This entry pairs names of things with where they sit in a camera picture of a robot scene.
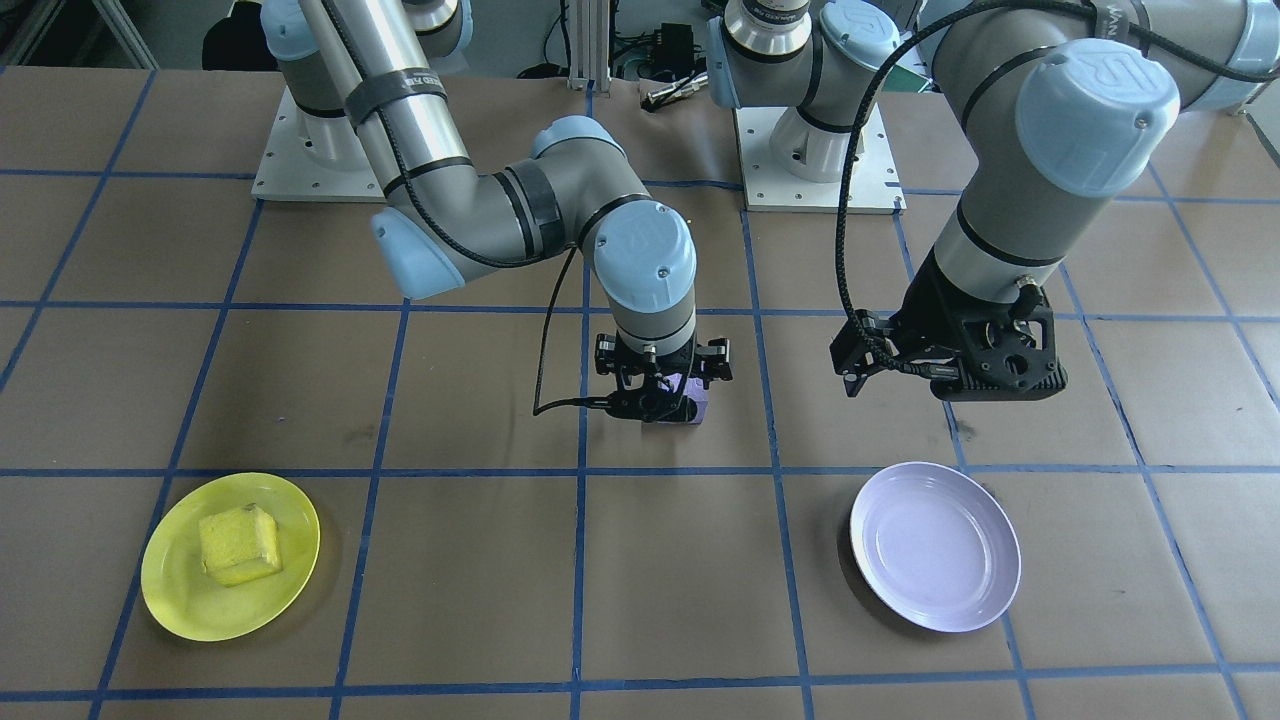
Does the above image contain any purple foam block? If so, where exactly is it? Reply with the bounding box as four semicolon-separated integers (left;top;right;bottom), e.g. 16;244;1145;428
643;372;712;429

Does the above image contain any yellow foam block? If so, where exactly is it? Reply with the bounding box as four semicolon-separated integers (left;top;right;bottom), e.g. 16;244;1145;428
198;503;284;588

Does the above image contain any purple plastic plate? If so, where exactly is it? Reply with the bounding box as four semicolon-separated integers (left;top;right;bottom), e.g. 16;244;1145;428
850;461;1022;634

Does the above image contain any silver metal connector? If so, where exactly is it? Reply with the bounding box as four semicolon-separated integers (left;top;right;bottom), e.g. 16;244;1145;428
643;75;709;109

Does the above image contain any black electronics box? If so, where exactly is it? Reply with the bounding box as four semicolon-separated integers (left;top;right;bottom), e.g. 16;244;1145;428
650;22;701;76

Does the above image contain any yellow plastic plate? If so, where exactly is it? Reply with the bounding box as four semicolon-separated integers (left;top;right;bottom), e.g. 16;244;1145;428
140;472;322;643

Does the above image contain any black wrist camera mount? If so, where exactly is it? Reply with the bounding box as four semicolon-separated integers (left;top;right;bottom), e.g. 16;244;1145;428
930;300;1069;403
610;385;691;423

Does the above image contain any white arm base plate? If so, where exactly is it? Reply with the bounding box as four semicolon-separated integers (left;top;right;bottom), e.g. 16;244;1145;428
250;85;401;204
733;100;907;214

